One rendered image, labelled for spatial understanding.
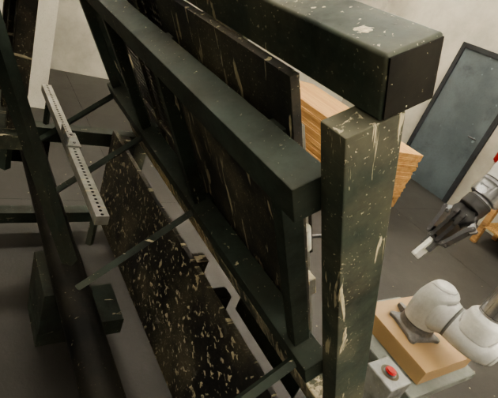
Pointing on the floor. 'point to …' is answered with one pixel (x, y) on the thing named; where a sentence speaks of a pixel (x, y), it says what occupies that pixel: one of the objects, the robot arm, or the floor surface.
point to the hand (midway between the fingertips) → (424, 247)
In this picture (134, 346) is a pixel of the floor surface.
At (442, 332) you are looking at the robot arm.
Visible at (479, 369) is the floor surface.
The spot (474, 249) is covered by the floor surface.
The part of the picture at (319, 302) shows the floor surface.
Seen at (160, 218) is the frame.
